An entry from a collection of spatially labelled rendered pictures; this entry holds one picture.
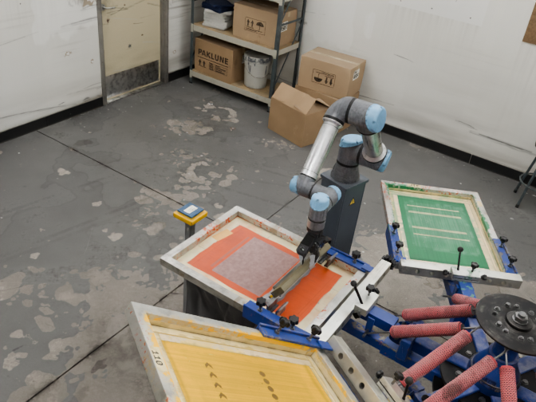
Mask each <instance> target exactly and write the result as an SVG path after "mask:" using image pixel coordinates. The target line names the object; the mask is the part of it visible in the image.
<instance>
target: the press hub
mask: <svg viewBox="0 0 536 402"><path fill-rule="evenodd" d="M475 316H476V319H477V321H478V323H479V325H480V327H481V328H482V329H483V331H484V332H485V333H486V334H487V335H488V336H489V337H490V338H491V339H493V340H494V341H495V342H493V343H491V342H488V344H489V348H487V349H484V350H483V351H480V352H476V349H475V345H474V342H473V340H472V342H470V343H469V344H468V345H466V346H465V347H463V348H462V349H461V350H459V351H458V352H457V353H459V354H461V355H463V356H465V357H466V358H468V359H470V360H469V362H468V364H467V369H469V368H470V367H471V366H472V365H474V364H475V363H477V362H478V361H480V360H481V359H482V358H484V357H485V356H486V355H489V356H490V355H491V356H493V358H495V357H496V356H498V355H499V354H500V353H502V352H503V351H504V350H505V349H504V347H505V348H507V349H509V351H507V360H508V365H509V366H513V368H515V377H516V388H517V391H518V389H519V387H520V385H521V386H523V387H524V388H527V389H529V390H530V391H532V392H535V393H536V374H535V371H534V370H530V371H529V372H525V373H523V374H521V373H520V372H519V368H518V360H519V358H521V357H519V356H518V354H519V353H520V354H523V355H527V356H532V357H536V304H535V303H533V302H532V301H529V300H527V299H525V298H521V297H519V296H515V295H512V294H490V295H487V296H485V297H483V298H482V299H480V300H479V302H478V303H477V306H476V308H475ZM496 361H497V363H498V364H497V366H498V368H496V369H494V370H493V371H492V372H490V373H489V374H487V375H486V376H485V377H484V378H482V379H481V380H479V381H478V382H477V383H475V386H477V387H478V388H479V392H476V393H473V394H471V395H469V396H465V397H464V398H461V399H459V400H458V402H491V396H497V397H501V391H500V378H499V368H500V367H501V366H502V365H506V362H505V353H504V354H503V355H502V356H501V357H499V358H498V359H497V360H496ZM439 370H440V375H441V377H442V379H441V378H439V377H438V376H436V375H434V377H433V380H432V391H433V392H434V391H436V390H439V389H441V388H442V387H443V386H445V385H446V384H448V383H449V382H451V381H452V380H454V379H455V378H456V377H457V376H459V375H460V374H461V373H463V372H464V371H466V370H464V369H462V368H460V367H459V366H457V365H454V364H452V363H451V362H449V361H447V360H445V361H444V362H443V363H442V364H440V365H439Z"/></svg>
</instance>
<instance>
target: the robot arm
mask: <svg viewBox="0 0 536 402"><path fill-rule="evenodd" d="M386 116H387V114H386V110H385V108H384V107H382V106H380V105H378V104H374V103H371V102H367V101H365V100H361V99H358V98H356V97H342V98H341V99H339V100H337V101H335V102H334V103H333V104H332V105H331V106H330V107H329V108H328V109H327V111H326V112H325V115H324V116H323V118H322V119H323V121H324V122H323V124H322V126H321V129H320V131H319V133H318V135H317V138H316V140H315V141H314V144H313V147H312V148H311V151H310V153H309V155H308V157H307V160H306V162H305V164H304V166H303V169H302V170H301V173H300V175H299V176H298V175H295V176H294V177H293V178H292V180H291V181H290V191H292V192H293V193H295V194H297V195H301V196H303V197H306V198H307V199H311V200H310V206H309V215H308V217H307V219H308V220H307V227H306V230H307V231H308V232H307V234H306V235H305V237H304V238H303V239H302V241H301V242H300V244H299V246H298V248H297V249H296V251H297V254H298V255H299V259H300V262H301V264H302V265H303V263H304V258H305V256H306V255H307V254H308V253H309V252H310V253H311V255H310V256H309V258H310V262H309V269H310V270H311V269H312V268H313V267H314V266H315V264H316V262H317V260H318V259H319V255H320V252H319V249H318V248H320V245H321V248H322V247H323V246H324V244H325V236H324V235H322V234H323V230H324V227H325V220H326V216H327V212H328V211H329V210H330V209H331V208H332V207H333V206H334V205H335V204H336V203H337V202H338V200H339V199H340V198H341V191H340V189H339V188H338V187H336V186H333V185H332V186H328V187H324V186H322V185H320V184H317V183H315V182H316V179H317V176H318V174H319V172H320V170H321V168H322V165H323V163H324V162H325V159H326V156H327V155H328V153H329V150H330V148H331V146H332V144H333V142H334V139H335V137H336V135H337V133H338V130H339V129H340V128H342V127H343V125H344V123H347V124H351V125H353V126H356V129H357V131H358V132H359V133H360V134H361V136H360V135H356V134H349V135H345V136H343V137H342V138H341V142H340V144H339V150H338V154H337V162H336V163H335V164H334V166H333V168H332V170H331V174H330V175H331V177H332V178H333V179H334V180H336V181H337V182H339V183H346V184H352V183H356V182H358V180H359V178H360V172H359V164H360V165H362V166H365V167H367V168H371V169H373V170H375V171H379V172H383V171H384V170H385V168H386V167H387V165H388V162H389V160H390V158H391V155H392V152H391V151H389V150H387V149H386V147H385V146H384V144H383V143H382V141H381V136H380V131H381V130H382V128H383V127H384V124H385V121H386ZM322 237H324V238H322ZM323 241H324V243H323ZM322 243H323V245H322ZM312 253H313V254H312Z"/></svg>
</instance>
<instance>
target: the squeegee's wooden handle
mask: <svg viewBox="0 0 536 402"><path fill-rule="evenodd" d="M330 248H331V246H330V245H329V244H328V243H326V244H324V246H323V247H322V248H318V249H319V252H320V255H319V258H321V257H322V256H323V255H324V254H325V253H326V252H327V251H328V250H329V249H330ZM309 262H310V258H309V257H308V258H307V259H306V260H305V261H304V263H303V265H300V266H299V267H298V268H297V269H296V270H295V271H294V272H293V273H292V274H291V275H290V276H289V277H287V278H286V279H285V280H284V281H283V282H282V283H281V284H280V285H279V286H278V287H277V288H275V289H274V290H273V291H272V292H271V294H272V296H273V297H274V298H276V297H278V296H279V295H281V294H283V293H285V292H286V291H287V290H288V289H289V288H290V287H291V286H292V285H293V284H294V283H295V282H296V281H297V280H298V279H299V278H300V277H301V276H302V275H303V274H304V273H305V272H306V271H307V270H308V269H309Z"/></svg>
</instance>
